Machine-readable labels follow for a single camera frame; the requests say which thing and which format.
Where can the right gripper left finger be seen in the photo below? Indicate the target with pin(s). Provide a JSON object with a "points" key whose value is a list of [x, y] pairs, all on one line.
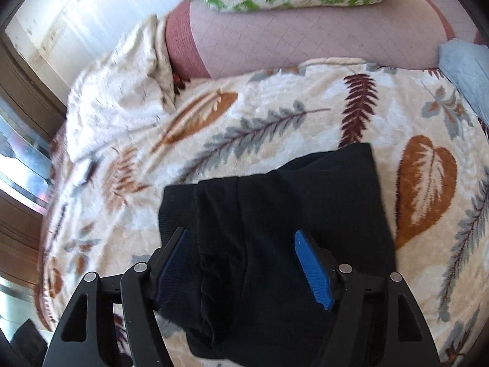
{"points": [[86, 335]]}

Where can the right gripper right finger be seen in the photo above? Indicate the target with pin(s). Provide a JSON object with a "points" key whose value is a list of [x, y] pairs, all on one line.
{"points": [[376, 321]]}

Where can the black pants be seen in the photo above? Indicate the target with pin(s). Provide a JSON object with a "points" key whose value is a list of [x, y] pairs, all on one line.
{"points": [[242, 294]]}

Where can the leaf pattern fleece blanket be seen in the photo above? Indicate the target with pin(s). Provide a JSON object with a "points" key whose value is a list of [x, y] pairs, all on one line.
{"points": [[430, 148]]}

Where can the stained glass window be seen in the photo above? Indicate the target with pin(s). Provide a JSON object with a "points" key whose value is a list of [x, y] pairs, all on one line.
{"points": [[25, 163]]}

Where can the light blue folded cloth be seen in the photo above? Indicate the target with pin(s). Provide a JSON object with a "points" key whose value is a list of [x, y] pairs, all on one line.
{"points": [[465, 64]]}

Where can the pink padded headboard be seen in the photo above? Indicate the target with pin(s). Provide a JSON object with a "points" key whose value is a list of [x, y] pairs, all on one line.
{"points": [[203, 43]]}

